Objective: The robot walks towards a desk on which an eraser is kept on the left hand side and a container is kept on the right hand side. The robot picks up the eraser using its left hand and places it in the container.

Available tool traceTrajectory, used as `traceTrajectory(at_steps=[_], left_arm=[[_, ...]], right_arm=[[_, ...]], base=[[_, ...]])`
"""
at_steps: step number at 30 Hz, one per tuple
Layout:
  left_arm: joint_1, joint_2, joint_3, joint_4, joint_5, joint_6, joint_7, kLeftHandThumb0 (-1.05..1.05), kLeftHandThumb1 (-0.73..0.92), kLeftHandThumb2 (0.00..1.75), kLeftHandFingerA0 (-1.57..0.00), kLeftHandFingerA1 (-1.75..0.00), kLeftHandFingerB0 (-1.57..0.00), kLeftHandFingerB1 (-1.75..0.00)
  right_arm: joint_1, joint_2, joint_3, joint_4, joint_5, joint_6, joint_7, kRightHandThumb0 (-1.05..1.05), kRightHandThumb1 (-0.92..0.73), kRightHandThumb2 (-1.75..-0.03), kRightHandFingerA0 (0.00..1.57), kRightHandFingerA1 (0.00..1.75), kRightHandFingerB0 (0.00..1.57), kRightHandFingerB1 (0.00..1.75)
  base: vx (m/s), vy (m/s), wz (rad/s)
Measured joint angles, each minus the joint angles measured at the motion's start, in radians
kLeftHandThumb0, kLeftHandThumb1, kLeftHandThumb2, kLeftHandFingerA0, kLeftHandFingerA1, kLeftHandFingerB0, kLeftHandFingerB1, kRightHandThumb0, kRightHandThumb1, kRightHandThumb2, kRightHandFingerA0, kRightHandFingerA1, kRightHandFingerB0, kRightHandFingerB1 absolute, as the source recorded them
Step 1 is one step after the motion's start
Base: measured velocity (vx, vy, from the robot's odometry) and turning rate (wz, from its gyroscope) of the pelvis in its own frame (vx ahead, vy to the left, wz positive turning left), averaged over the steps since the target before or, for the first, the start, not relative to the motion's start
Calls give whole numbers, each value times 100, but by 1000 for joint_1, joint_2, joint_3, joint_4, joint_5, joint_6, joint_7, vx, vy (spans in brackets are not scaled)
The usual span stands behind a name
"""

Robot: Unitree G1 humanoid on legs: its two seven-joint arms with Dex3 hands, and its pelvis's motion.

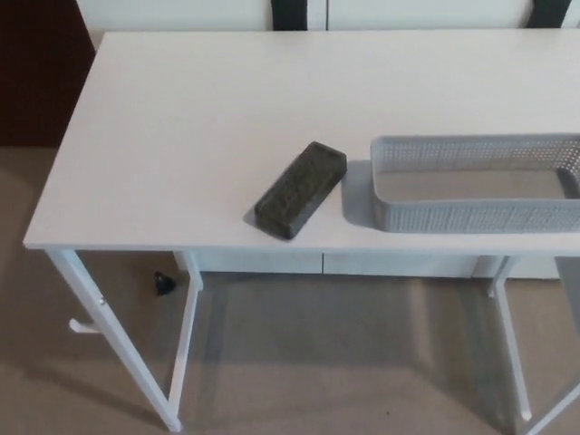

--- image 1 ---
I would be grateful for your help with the dark brown door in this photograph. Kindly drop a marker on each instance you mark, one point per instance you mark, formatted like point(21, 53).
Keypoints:
point(36, 68)

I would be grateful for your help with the black vertical panel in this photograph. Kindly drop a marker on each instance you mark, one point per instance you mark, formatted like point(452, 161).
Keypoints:
point(546, 12)
point(289, 13)

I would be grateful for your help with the dark grey felt eraser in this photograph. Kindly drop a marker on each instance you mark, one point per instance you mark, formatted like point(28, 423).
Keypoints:
point(299, 190)

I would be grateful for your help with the grey perforated plastic basket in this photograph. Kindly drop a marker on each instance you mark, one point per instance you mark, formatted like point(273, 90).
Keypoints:
point(453, 217)

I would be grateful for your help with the white desk with metal legs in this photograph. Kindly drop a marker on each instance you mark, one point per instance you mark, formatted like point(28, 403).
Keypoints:
point(181, 136)

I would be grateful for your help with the small black floor object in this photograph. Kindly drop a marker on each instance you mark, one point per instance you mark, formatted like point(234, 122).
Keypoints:
point(163, 284)

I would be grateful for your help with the white hook on desk leg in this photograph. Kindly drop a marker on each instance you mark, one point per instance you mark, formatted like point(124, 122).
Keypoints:
point(81, 327)

